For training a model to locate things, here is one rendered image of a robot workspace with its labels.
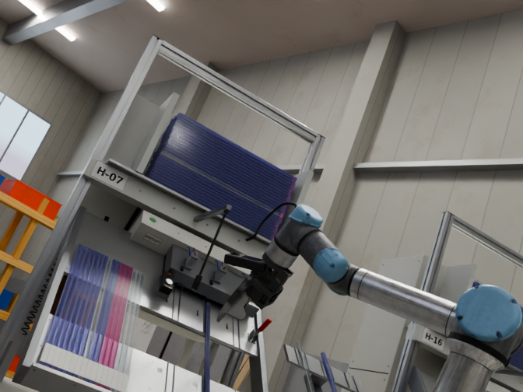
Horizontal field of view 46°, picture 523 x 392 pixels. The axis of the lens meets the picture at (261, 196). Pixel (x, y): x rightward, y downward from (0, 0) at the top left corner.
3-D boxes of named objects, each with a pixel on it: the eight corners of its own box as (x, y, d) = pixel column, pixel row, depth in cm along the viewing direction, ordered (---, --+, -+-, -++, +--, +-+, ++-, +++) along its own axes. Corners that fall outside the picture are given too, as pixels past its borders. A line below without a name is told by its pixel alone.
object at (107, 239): (249, 365, 199) (258, 355, 197) (56, 282, 177) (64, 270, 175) (245, 299, 227) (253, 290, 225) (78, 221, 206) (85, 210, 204)
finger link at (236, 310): (230, 331, 149) (256, 303, 152) (212, 315, 151) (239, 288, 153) (231, 334, 152) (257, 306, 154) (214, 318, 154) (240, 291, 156)
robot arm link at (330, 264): (359, 272, 147) (331, 243, 153) (345, 254, 138) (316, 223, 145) (334, 294, 147) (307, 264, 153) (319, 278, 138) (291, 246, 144)
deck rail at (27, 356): (19, 384, 144) (30, 367, 142) (11, 381, 144) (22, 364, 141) (78, 222, 206) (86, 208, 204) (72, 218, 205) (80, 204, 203)
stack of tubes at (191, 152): (274, 243, 225) (298, 178, 234) (148, 177, 209) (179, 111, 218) (259, 246, 237) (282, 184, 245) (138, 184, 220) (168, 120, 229)
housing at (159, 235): (243, 309, 224) (265, 282, 219) (121, 252, 208) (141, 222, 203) (243, 295, 231) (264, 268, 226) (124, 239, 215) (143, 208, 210)
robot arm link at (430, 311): (535, 330, 136) (342, 258, 163) (532, 315, 127) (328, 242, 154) (516, 379, 133) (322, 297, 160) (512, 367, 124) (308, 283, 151)
